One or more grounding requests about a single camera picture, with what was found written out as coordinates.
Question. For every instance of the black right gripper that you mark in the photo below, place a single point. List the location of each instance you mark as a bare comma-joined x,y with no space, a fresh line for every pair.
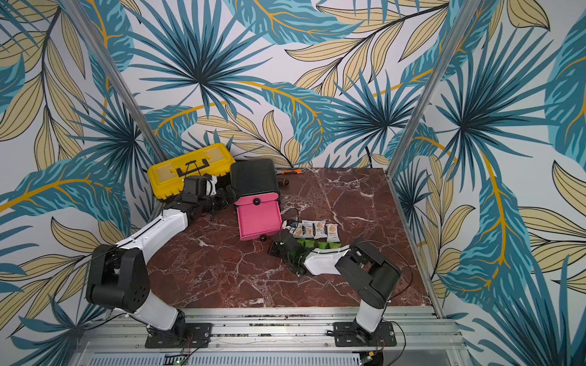
284,245

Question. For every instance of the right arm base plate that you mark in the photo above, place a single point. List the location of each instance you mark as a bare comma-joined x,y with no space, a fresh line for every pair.
350,334

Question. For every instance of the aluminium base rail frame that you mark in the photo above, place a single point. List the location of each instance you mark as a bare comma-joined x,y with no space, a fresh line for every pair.
281,336

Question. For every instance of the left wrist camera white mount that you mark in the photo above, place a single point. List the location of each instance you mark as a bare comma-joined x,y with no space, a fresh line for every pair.
199,186

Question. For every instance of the aluminium corner post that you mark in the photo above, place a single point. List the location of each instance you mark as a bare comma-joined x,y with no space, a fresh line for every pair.
87,29
459,28

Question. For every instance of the orange handled adjustable wrench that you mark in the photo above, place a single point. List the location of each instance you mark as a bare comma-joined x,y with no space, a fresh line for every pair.
289,171

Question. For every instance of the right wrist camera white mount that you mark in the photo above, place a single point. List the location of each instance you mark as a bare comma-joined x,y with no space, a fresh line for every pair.
290,225

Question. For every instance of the aluminium left corner post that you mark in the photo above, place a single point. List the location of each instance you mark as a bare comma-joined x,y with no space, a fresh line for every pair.
87,29

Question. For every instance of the black drawer cabinet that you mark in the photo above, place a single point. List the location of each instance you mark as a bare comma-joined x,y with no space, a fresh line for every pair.
253,177

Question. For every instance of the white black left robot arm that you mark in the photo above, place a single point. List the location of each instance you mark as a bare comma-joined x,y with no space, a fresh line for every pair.
118,277

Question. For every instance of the aluminium right corner post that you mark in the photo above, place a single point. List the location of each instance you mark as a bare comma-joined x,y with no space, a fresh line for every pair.
459,28

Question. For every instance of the yellow black toolbox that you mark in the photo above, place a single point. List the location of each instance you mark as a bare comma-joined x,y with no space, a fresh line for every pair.
167,178

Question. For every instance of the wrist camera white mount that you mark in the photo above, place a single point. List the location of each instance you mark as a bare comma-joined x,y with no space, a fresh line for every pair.
199,186
290,225

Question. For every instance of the pink top drawer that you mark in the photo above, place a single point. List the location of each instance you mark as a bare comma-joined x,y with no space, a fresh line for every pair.
257,199

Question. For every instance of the white cookie packet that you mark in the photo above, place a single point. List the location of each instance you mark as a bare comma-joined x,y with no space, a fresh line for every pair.
298,231
332,233
308,229
320,229

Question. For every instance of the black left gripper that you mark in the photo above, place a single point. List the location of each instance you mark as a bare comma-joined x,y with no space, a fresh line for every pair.
225,200

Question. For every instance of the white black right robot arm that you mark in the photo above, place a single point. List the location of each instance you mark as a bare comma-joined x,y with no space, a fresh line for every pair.
372,276

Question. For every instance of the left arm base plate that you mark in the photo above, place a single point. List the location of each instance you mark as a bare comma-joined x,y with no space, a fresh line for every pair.
192,335

